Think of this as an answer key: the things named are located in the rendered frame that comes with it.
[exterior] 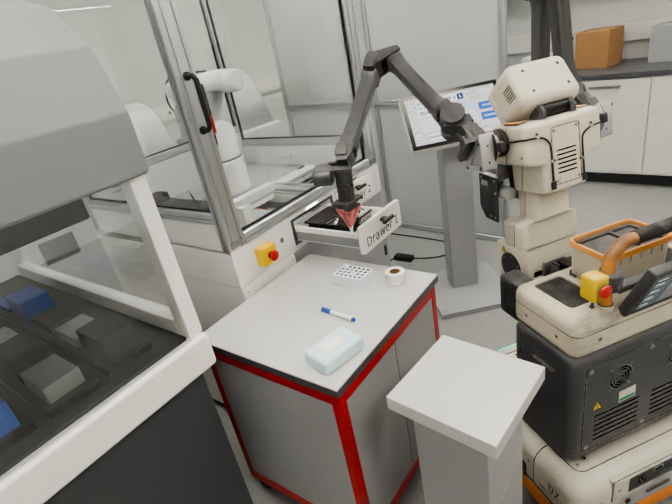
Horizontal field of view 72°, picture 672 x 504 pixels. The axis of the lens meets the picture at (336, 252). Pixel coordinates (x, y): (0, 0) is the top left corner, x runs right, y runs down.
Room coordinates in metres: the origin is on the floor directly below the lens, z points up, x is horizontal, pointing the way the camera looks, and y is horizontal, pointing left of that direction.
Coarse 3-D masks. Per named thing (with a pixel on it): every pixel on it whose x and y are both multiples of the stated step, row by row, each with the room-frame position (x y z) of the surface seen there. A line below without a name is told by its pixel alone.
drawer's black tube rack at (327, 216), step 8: (328, 208) 1.87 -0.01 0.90; (360, 208) 1.80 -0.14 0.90; (312, 216) 1.82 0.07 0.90; (320, 216) 1.80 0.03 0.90; (328, 216) 1.78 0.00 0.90; (336, 216) 1.76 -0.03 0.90; (312, 224) 1.80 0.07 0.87; (320, 224) 1.72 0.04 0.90; (328, 224) 1.69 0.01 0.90; (344, 224) 1.67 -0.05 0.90; (360, 224) 1.70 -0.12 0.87
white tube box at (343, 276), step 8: (336, 272) 1.47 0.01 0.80; (344, 272) 1.47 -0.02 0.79; (360, 272) 1.45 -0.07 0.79; (368, 272) 1.43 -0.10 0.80; (336, 280) 1.45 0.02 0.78; (344, 280) 1.43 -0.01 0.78; (352, 280) 1.41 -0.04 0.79; (360, 280) 1.38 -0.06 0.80; (368, 280) 1.42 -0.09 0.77; (360, 288) 1.39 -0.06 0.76
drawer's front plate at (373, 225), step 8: (384, 208) 1.67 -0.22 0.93; (392, 208) 1.70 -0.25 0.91; (376, 216) 1.61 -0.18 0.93; (400, 216) 1.74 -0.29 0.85; (368, 224) 1.56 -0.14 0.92; (376, 224) 1.60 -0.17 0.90; (384, 224) 1.64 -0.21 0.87; (392, 224) 1.69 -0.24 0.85; (400, 224) 1.73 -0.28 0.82; (360, 232) 1.52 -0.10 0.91; (368, 232) 1.56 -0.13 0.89; (376, 232) 1.60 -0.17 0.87; (360, 240) 1.53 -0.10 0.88; (368, 240) 1.55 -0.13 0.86; (376, 240) 1.59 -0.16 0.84; (360, 248) 1.53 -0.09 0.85; (368, 248) 1.54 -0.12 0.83
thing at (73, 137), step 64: (0, 0) 1.26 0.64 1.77; (0, 64) 0.97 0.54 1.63; (64, 64) 1.05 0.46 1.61; (0, 128) 0.90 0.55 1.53; (64, 128) 0.97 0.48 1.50; (128, 128) 1.07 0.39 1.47; (0, 192) 0.85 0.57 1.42; (64, 192) 0.93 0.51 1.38; (192, 320) 1.08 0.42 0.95; (192, 384) 1.07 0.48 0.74; (64, 448) 0.76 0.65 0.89; (128, 448) 0.91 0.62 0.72; (192, 448) 1.02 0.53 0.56
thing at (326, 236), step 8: (320, 208) 1.91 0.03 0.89; (376, 208) 1.78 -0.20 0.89; (296, 224) 1.78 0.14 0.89; (304, 224) 1.82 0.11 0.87; (296, 232) 1.75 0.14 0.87; (304, 232) 1.72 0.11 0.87; (312, 232) 1.70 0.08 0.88; (320, 232) 1.67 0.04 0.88; (328, 232) 1.64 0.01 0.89; (336, 232) 1.62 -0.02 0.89; (344, 232) 1.60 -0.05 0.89; (304, 240) 1.73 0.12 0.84; (312, 240) 1.70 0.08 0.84; (320, 240) 1.67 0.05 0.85; (328, 240) 1.65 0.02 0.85; (336, 240) 1.62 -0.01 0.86; (344, 240) 1.60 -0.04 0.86; (352, 240) 1.57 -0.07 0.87
